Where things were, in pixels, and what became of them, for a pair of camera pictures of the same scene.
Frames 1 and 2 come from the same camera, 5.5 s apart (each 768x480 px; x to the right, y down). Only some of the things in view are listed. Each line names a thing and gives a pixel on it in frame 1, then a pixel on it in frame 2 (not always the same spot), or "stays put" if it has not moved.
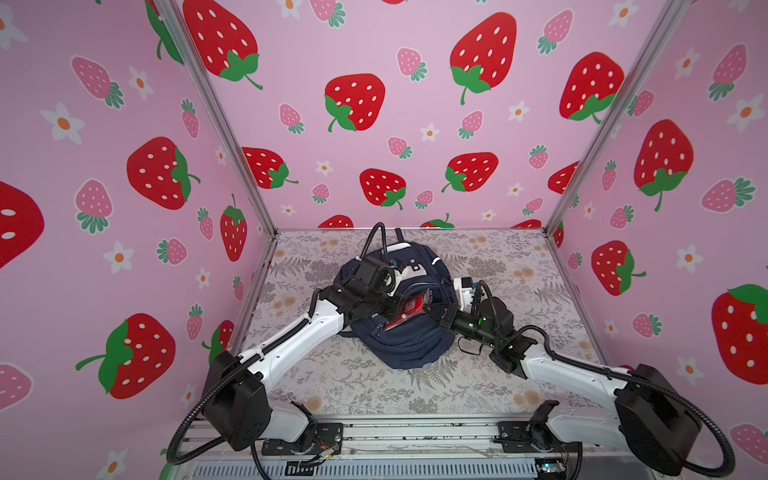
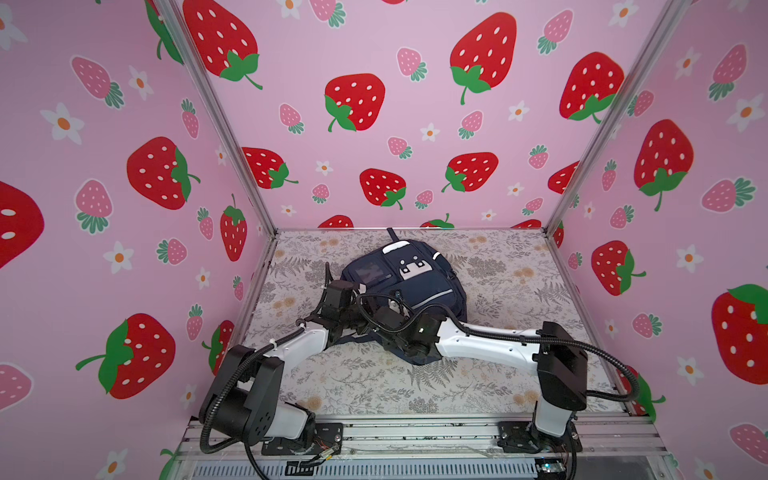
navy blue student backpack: [419, 342] stays put
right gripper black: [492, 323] → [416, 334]
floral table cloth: [337, 375] stays put
